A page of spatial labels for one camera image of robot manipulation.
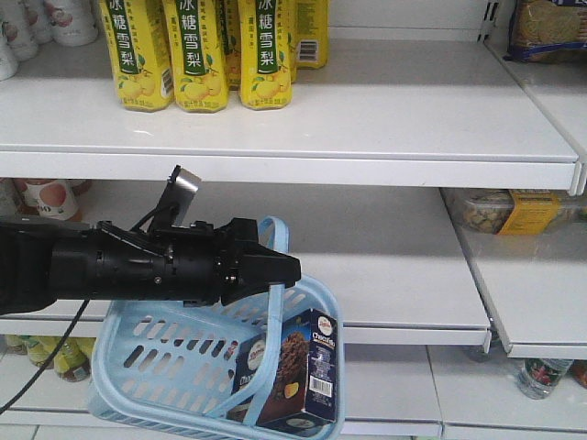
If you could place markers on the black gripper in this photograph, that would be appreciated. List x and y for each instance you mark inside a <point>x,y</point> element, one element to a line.
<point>209,265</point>

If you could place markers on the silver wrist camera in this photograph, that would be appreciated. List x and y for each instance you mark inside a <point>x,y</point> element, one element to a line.
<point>182,185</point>

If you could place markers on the white yogurt drink bottle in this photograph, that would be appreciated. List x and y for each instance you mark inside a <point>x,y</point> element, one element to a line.
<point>72,23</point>

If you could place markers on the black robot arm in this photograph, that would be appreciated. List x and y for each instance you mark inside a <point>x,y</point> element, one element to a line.
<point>43,262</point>

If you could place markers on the yellow pear drink bottle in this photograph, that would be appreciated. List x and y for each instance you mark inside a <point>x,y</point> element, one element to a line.
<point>265,73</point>
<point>198,60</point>
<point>137,42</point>

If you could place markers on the cracker package blue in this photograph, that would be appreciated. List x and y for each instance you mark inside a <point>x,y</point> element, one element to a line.
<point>548,31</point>

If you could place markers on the yellow labelled snack tray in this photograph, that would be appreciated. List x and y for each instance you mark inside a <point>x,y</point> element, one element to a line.
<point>513,212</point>

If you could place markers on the light blue plastic basket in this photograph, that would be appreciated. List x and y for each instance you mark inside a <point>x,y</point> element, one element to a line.
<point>203,373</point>

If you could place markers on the dark blue Chocofello cookie box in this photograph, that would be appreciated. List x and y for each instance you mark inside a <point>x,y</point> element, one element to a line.
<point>303,394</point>

